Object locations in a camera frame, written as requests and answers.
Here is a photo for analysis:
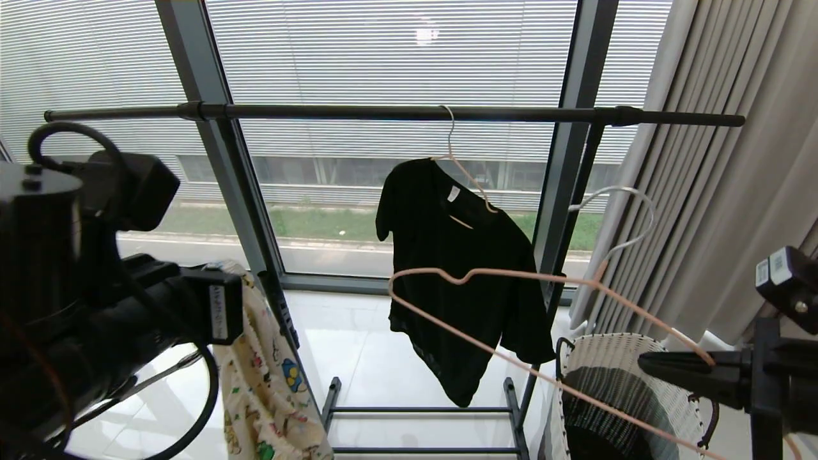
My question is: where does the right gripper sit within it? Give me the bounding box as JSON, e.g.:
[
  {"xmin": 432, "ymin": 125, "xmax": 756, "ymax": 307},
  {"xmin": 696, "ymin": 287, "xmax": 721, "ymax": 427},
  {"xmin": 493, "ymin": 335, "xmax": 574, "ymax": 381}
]
[{"xmin": 741, "ymin": 318, "xmax": 818, "ymax": 460}]

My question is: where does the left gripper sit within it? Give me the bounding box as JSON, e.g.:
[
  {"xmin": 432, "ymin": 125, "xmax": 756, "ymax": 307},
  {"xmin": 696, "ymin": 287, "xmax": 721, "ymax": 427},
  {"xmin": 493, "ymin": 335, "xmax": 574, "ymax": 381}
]
[{"xmin": 13, "ymin": 254, "xmax": 245, "ymax": 435}]

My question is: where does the cream printed garment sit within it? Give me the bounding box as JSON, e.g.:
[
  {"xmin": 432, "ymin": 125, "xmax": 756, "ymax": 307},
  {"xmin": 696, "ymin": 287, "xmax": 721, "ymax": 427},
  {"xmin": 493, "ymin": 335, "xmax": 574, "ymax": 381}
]
[{"xmin": 210, "ymin": 259, "xmax": 334, "ymax": 460}]

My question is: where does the pink clothes hanger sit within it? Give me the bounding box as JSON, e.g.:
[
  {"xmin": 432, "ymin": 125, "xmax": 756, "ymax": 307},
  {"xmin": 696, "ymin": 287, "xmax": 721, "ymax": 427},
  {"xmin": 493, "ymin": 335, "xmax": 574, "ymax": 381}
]
[
  {"xmin": 388, "ymin": 185, "xmax": 801, "ymax": 460},
  {"xmin": 431, "ymin": 105, "xmax": 500, "ymax": 231}
]

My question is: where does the black short-sleeved shirt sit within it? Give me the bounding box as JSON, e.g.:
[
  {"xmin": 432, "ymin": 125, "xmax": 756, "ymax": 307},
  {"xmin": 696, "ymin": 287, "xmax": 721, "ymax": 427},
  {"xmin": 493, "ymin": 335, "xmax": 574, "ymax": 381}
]
[{"xmin": 375, "ymin": 158, "xmax": 557, "ymax": 408}]

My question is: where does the white laundry basket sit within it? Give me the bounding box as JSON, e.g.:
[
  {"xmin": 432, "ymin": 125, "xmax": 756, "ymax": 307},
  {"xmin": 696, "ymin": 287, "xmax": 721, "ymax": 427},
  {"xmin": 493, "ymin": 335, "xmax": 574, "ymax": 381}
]
[{"xmin": 548, "ymin": 332, "xmax": 721, "ymax": 460}]

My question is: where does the black clothes rack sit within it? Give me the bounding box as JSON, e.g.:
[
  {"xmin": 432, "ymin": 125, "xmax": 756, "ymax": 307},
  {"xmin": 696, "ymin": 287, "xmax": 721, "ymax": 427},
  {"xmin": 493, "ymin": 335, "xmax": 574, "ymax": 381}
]
[{"xmin": 43, "ymin": 102, "xmax": 746, "ymax": 460}]

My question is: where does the beige curtain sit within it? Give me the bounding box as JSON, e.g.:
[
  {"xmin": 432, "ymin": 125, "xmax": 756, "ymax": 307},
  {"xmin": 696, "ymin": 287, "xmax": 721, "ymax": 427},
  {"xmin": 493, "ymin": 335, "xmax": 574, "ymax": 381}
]
[{"xmin": 569, "ymin": 0, "xmax": 818, "ymax": 349}]

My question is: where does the window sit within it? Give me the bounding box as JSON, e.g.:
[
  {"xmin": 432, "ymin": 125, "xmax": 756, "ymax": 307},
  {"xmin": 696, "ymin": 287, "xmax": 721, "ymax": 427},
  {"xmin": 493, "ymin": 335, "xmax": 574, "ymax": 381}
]
[{"xmin": 0, "ymin": 0, "xmax": 675, "ymax": 298}]

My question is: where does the black cable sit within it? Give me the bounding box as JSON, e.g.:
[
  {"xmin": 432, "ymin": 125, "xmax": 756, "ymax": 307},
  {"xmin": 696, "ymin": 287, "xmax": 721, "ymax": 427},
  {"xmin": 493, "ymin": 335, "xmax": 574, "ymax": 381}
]
[
  {"xmin": 64, "ymin": 344, "xmax": 220, "ymax": 460},
  {"xmin": 27, "ymin": 121, "xmax": 128, "ymax": 174}
]

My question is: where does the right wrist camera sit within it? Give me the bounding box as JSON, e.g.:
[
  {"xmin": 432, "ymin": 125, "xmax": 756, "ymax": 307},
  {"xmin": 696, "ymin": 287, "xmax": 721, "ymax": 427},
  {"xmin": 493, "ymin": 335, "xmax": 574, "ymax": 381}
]
[{"xmin": 755, "ymin": 246, "xmax": 818, "ymax": 336}]

